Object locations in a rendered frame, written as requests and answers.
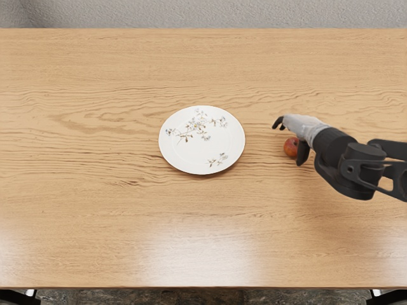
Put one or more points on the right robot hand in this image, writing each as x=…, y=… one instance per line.
x=302, y=126

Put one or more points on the white floral plate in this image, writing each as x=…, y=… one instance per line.
x=201, y=139

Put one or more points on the small red apple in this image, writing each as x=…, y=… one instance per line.
x=290, y=147

